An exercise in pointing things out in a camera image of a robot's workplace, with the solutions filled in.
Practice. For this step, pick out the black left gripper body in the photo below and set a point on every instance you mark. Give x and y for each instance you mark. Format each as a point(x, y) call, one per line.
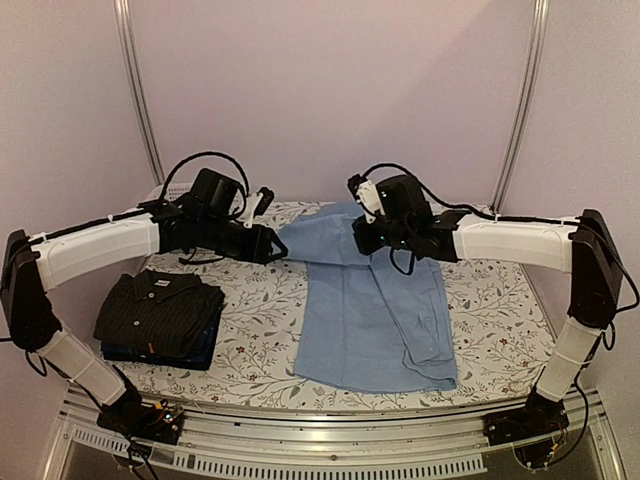
point(215, 238)

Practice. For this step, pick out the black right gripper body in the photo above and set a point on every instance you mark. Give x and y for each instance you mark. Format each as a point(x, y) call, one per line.
point(397, 235)

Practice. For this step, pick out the light blue long sleeve shirt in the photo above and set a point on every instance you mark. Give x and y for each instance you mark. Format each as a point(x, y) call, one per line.
point(367, 327)

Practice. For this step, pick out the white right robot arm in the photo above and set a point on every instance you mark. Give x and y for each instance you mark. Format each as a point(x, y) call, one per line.
point(578, 246)

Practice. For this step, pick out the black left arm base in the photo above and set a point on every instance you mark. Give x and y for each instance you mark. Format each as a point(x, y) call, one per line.
point(133, 418)

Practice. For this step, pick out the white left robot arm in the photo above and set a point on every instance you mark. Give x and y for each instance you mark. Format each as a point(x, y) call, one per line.
point(33, 266)

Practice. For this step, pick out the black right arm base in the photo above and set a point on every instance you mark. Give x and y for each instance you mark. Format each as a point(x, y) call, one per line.
point(536, 430)

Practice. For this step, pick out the white plastic laundry basket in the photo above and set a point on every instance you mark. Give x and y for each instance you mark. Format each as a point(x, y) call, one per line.
point(173, 192)

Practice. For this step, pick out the floral patterned table cloth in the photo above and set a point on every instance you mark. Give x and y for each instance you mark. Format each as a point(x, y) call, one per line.
point(500, 339)

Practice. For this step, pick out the black pinstriped folded shirt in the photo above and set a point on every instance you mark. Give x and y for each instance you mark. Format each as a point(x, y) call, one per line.
point(159, 313)

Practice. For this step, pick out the dark blue folded shirt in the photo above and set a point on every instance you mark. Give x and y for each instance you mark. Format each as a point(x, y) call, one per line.
point(198, 358)

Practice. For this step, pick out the perforated metal front panel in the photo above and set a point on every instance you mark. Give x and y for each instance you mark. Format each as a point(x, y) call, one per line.
point(280, 457)

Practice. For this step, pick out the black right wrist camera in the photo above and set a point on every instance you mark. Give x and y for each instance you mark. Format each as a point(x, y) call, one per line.
point(402, 195)

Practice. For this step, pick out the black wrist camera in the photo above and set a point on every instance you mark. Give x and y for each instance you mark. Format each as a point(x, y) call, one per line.
point(215, 191)
point(402, 195)

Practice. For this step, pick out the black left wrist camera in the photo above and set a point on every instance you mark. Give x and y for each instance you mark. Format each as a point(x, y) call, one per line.
point(215, 191)

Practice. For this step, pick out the right aluminium frame post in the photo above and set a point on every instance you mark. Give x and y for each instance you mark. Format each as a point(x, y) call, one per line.
point(532, 63)

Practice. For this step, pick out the aluminium frame post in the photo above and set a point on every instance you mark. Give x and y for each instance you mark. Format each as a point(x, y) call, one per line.
point(532, 63)
point(124, 22)

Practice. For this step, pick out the aluminium front rail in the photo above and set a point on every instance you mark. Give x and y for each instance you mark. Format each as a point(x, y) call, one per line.
point(78, 417)

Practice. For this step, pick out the left aluminium frame post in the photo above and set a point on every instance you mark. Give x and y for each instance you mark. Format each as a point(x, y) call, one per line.
point(124, 22)

